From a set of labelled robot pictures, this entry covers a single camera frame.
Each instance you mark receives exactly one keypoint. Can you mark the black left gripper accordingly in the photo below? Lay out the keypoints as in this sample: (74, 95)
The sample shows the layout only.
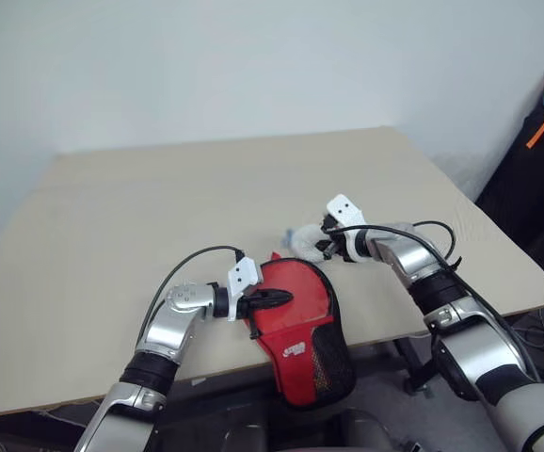
(247, 307)

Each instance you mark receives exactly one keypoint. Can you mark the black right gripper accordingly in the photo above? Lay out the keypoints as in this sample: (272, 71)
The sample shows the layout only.
(341, 245)

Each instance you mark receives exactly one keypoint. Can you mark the white cloth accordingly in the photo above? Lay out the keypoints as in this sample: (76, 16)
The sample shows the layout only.
(307, 233)

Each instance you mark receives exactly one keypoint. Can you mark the red and black bag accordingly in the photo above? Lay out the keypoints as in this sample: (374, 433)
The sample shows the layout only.
(300, 282)

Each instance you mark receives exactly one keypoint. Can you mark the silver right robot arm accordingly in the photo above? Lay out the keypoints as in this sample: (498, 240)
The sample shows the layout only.
(479, 348)

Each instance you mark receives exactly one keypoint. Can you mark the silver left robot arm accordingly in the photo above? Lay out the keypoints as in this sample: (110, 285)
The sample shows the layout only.
(159, 334)

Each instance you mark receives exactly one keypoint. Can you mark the black table leg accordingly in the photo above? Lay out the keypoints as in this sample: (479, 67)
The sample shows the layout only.
(413, 367)

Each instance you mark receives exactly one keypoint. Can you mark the black furniture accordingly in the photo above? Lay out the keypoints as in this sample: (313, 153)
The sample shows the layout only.
(531, 198)

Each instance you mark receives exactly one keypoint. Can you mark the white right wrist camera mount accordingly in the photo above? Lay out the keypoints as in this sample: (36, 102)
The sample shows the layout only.
(345, 209)

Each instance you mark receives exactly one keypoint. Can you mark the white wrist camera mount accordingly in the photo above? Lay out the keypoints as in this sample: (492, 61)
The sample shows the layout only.
(345, 209)
(241, 278)

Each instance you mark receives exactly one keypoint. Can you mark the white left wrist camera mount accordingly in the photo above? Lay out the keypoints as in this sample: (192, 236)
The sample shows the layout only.
(241, 278)

